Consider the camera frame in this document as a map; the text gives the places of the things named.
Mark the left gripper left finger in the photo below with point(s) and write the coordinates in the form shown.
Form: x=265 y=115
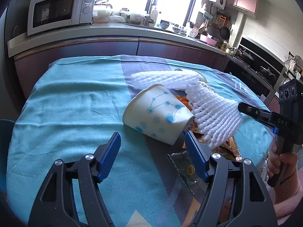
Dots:
x=105 y=156

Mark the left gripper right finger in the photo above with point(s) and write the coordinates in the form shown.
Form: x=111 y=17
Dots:
x=199 y=154

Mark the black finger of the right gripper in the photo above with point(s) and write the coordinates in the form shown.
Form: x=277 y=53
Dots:
x=248 y=111

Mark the white foam fruit net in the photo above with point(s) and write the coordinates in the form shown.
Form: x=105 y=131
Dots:
x=217 y=118

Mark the pink sleeved right forearm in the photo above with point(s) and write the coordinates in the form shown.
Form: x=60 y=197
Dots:
x=288 y=196

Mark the teal plastic trash bin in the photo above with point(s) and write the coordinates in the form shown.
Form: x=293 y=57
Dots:
x=5 y=139

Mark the kitchen counter with cabinets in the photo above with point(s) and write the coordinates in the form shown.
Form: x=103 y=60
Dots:
x=31 y=55

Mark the right hand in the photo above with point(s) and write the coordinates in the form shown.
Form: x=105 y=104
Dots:
x=274 y=165

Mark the clear green printed wrapper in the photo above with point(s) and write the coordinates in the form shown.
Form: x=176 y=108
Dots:
x=182 y=162

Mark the crumpled gold wrapper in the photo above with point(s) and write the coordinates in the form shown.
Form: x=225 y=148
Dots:
x=228 y=149

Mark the orange peel pieces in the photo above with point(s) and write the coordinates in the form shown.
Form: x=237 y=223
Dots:
x=185 y=101

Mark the teal tablecloth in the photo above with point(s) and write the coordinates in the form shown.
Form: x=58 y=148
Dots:
x=75 y=107

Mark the white blue-dotted paper cup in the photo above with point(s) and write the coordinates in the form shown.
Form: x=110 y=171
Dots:
x=158 y=114

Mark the black hanging frying pan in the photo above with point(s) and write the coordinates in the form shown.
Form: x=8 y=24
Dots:
x=225 y=33

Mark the pink basin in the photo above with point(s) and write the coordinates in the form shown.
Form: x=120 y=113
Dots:
x=208 y=40

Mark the glass teapot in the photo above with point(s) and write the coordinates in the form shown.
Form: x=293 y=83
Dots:
x=101 y=12

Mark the white microwave oven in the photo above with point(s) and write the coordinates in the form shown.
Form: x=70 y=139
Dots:
x=45 y=15

